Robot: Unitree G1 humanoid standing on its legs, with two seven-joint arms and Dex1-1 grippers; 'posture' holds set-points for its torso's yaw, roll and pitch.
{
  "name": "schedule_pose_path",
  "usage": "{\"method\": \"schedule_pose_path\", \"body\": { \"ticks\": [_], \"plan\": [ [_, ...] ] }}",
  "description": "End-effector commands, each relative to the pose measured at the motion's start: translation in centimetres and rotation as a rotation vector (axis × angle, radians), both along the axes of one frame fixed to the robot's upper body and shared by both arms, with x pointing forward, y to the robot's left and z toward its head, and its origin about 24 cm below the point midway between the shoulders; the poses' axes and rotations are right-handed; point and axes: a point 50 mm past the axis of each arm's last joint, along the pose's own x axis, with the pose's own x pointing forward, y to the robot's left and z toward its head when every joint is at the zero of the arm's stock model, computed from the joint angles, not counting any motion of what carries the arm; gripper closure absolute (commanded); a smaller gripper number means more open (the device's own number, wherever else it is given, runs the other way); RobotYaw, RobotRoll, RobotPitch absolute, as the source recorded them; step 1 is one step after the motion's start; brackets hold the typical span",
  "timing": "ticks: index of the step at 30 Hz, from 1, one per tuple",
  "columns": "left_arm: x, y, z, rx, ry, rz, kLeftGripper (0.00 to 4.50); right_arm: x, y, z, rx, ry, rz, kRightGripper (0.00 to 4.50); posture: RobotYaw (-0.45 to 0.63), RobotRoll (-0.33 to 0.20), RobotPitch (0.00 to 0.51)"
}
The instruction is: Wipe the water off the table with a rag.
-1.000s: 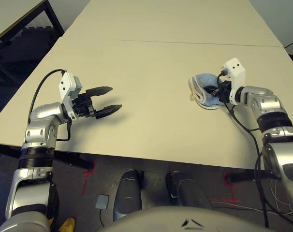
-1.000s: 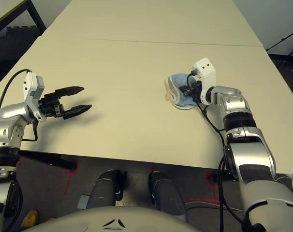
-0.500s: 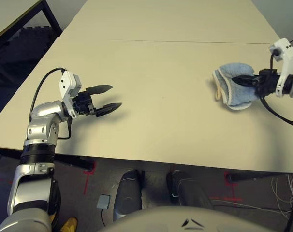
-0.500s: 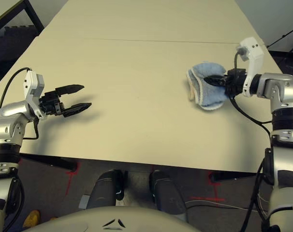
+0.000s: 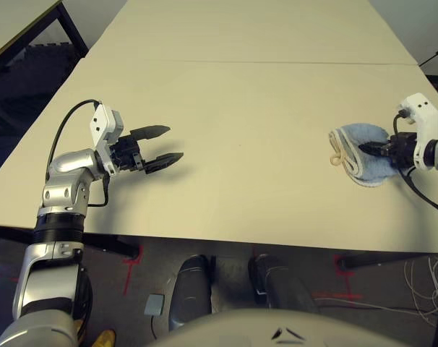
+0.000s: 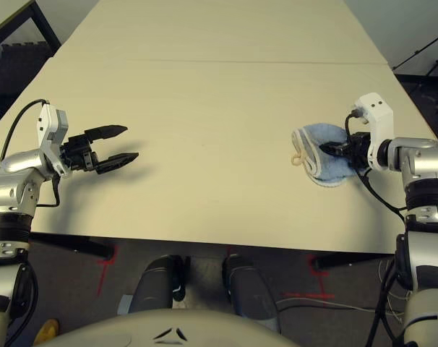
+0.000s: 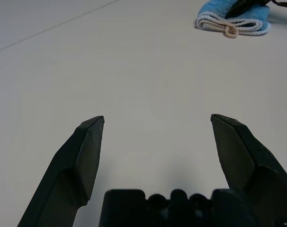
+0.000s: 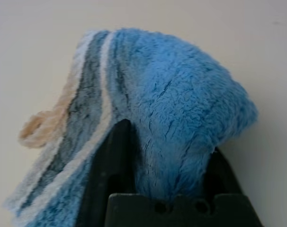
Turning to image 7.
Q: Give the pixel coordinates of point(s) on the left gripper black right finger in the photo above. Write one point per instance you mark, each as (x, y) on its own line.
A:
(259, 170)

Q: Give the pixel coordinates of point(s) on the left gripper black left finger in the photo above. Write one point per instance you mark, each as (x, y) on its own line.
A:
(63, 170)

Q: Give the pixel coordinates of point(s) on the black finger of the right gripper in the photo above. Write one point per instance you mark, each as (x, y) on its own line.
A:
(240, 7)

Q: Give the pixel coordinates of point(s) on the blue terry rag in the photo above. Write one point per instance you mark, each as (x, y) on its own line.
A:
(212, 11)

